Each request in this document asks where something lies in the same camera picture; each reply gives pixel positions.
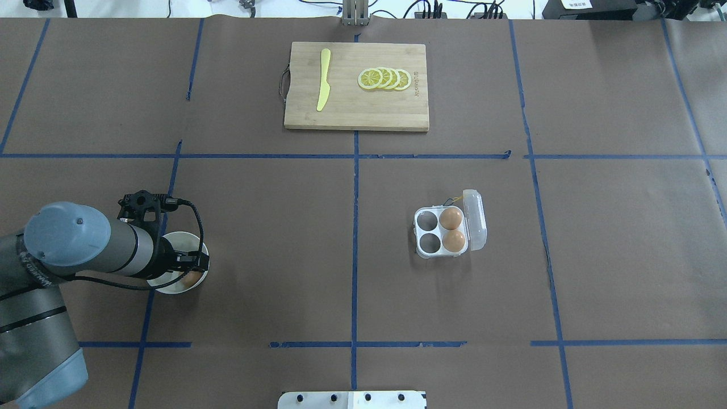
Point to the wooden cutting board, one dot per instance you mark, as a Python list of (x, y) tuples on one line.
[(350, 108)]

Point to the yellow plastic knife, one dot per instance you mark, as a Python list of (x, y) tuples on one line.
[(324, 87)]

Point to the aluminium frame post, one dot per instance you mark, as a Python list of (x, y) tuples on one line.
[(355, 13)]

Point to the black computer case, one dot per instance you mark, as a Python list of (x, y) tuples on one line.
[(589, 10)]

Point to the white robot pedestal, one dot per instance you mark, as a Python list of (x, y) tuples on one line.
[(354, 399)]

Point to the white paper bowl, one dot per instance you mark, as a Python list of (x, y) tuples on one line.
[(168, 283)]

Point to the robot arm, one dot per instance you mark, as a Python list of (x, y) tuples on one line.
[(42, 360)]

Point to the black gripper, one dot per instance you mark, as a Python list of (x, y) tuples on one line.
[(165, 254)]

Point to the lemon slice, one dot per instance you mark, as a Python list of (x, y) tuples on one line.
[(404, 80), (386, 77), (394, 79), (370, 79)]

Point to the clear plastic egg box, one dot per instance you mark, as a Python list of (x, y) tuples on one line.
[(429, 233)]

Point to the brown egg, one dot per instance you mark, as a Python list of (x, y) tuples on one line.
[(451, 218), (191, 278), (454, 241)]

